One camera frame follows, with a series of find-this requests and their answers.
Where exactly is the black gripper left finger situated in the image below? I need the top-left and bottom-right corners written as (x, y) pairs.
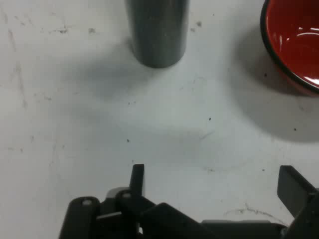
top-left (58, 163), bottom-right (207, 239)

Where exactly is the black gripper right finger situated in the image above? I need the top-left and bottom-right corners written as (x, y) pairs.
top-left (277, 165), bottom-right (319, 239)

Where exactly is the clear jar of black seeds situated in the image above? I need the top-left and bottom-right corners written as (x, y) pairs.
top-left (124, 0), bottom-right (189, 69)

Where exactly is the red bowl with black rim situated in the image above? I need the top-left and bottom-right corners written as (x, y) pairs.
top-left (260, 0), bottom-right (319, 97)

